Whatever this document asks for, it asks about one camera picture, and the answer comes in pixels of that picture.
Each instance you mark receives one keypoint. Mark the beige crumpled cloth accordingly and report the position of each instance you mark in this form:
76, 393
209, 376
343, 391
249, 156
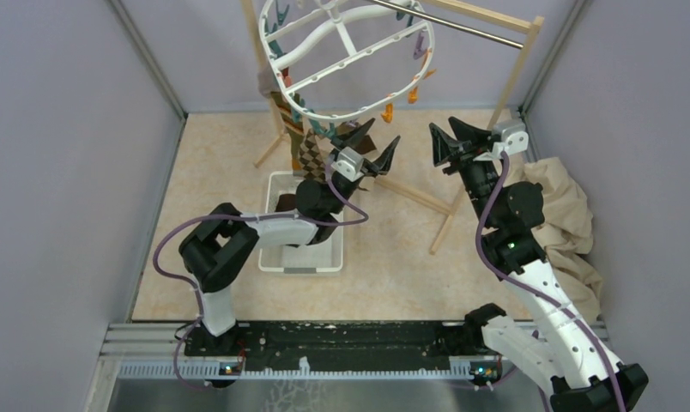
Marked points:
567, 234

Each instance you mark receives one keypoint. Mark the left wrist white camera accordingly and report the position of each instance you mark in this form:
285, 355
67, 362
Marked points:
348, 163

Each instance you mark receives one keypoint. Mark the beige brown sock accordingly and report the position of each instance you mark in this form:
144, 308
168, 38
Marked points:
365, 146

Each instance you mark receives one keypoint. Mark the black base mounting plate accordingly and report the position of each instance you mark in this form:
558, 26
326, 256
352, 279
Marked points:
350, 346

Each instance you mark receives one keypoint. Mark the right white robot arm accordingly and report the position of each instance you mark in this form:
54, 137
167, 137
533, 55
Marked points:
572, 367

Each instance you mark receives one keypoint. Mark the grey sock on hanger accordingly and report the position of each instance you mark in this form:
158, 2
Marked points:
266, 82

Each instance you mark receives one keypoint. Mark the orange green sock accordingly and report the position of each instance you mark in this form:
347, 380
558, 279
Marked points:
293, 127

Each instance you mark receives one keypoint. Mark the dark brown sock in basket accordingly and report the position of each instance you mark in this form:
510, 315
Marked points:
286, 202

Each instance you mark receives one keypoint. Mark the white slotted cable duct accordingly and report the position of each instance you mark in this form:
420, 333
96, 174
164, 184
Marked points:
224, 370

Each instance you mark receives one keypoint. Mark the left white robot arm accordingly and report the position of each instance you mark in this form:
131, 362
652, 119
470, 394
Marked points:
216, 250

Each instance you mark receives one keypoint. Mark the brown checkered sock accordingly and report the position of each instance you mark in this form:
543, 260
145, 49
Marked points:
311, 159

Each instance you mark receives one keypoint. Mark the white plastic basket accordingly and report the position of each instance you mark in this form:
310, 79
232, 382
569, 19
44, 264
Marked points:
324, 259

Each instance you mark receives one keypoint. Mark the white round clip hanger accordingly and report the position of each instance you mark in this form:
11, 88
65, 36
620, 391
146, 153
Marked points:
273, 24

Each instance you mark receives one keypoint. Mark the wrist white camera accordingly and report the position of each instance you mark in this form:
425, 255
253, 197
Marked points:
348, 163
511, 137

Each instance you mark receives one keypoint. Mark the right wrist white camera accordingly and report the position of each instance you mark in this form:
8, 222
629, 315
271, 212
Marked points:
511, 137

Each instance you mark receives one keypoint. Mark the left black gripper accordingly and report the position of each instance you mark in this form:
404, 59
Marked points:
382, 165

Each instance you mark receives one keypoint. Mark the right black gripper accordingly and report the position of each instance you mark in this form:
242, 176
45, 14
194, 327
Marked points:
445, 148

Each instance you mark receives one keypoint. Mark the metal hanging rod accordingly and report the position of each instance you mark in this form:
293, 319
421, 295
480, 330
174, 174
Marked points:
450, 24

